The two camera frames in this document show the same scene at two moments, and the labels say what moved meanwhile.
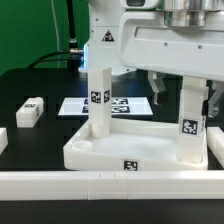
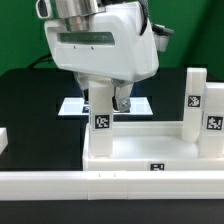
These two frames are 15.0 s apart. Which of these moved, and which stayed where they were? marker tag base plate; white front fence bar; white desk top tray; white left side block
Moved: white desk top tray
Stayed: white left side block; marker tag base plate; white front fence bar
